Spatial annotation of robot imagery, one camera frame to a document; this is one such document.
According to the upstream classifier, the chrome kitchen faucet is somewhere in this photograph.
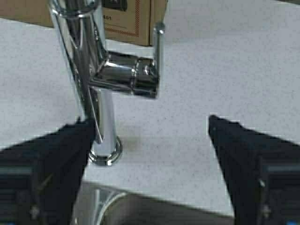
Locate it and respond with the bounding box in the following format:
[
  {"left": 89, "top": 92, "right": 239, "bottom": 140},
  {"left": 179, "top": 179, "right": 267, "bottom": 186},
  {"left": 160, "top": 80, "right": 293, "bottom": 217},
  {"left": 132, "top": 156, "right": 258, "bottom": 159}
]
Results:
[{"left": 48, "top": 0, "right": 165, "bottom": 166}]

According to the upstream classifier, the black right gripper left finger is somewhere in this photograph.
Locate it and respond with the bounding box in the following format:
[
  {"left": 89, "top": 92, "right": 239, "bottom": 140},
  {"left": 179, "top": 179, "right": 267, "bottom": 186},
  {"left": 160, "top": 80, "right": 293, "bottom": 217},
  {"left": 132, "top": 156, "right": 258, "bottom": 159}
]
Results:
[{"left": 0, "top": 119, "right": 96, "bottom": 225}]

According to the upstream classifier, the stainless steel double sink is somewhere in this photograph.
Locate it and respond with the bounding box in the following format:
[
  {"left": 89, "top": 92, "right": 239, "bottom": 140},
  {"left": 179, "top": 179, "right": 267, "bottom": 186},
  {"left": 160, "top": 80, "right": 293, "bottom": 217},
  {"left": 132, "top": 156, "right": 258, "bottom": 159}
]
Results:
[{"left": 70, "top": 181, "right": 234, "bottom": 225}]

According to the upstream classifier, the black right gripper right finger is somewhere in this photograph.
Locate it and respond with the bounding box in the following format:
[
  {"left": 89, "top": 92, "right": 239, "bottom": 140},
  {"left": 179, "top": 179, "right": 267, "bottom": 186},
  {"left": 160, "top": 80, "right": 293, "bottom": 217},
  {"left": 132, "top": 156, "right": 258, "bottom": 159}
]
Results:
[{"left": 208, "top": 115, "right": 300, "bottom": 225}]

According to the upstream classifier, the brown cardboard box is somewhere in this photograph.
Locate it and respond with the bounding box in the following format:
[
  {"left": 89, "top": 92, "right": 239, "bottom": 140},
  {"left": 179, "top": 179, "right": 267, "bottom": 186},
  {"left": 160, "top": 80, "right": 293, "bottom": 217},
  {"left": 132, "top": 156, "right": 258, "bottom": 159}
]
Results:
[{"left": 0, "top": 0, "right": 168, "bottom": 46}]

